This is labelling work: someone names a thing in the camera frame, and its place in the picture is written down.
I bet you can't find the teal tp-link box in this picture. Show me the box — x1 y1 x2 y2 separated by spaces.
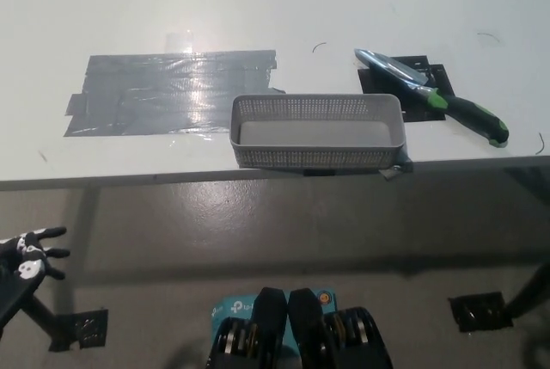
210 288 341 369

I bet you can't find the large grey duct tape patch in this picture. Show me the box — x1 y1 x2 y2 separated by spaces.
63 47 287 139

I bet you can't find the black tape patch on desk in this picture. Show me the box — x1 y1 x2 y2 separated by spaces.
357 55 453 123

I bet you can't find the grey perforated plastic basket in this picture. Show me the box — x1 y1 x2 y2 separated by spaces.
229 93 407 171

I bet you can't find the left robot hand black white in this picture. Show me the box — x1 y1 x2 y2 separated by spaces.
0 226 71 282

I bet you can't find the garden trowel green black handle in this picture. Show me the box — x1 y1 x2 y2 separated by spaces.
353 47 510 148

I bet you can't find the black table leg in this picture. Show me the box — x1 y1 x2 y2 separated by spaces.
21 293 59 338
501 252 550 323

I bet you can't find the small grey tape strip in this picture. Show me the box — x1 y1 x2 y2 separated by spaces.
377 157 416 182

